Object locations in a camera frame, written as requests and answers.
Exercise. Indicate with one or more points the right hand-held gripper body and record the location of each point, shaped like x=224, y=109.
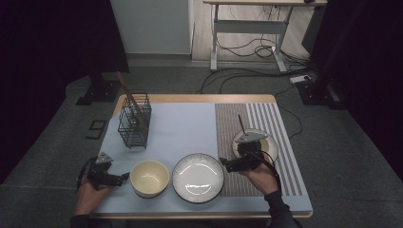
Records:
x=250, y=136

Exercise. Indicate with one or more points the metal spoon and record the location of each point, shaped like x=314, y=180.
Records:
x=241, y=124

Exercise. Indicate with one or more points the black stand base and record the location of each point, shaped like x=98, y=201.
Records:
x=101, y=91
x=316, y=95

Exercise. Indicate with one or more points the pale grey cabinet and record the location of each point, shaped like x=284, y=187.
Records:
x=152, y=25

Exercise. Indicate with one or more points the person's right hand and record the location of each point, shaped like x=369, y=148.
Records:
x=263, y=179

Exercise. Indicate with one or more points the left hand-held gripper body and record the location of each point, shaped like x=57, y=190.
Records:
x=101, y=180

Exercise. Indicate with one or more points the small bowl with spoon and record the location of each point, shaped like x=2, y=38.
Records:
x=275, y=147

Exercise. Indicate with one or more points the white power strip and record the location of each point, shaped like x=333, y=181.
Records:
x=299, y=79

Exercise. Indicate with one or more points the light blue table mat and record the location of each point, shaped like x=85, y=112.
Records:
x=180, y=133

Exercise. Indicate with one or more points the brown striped placemat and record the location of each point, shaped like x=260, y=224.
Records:
x=226, y=126

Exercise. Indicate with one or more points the cream ceramic bowl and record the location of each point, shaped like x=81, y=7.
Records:
x=266, y=145
x=149, y=177

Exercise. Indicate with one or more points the white-framed desk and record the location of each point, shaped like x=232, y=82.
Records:
x=250, y=27

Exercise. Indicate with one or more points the light brown wooden chopstick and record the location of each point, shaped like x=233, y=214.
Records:
x=125, y=85

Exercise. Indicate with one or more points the white plate with dark rim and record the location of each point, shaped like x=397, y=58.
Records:
x=198, y=177

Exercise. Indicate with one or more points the person's left hand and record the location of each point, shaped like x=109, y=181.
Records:
x=88, y=199

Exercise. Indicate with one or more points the black curtain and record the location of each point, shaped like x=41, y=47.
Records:
x=47, y=63
x=374, y=63

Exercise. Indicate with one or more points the black floor marker frame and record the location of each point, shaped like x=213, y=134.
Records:
x=98, y=120

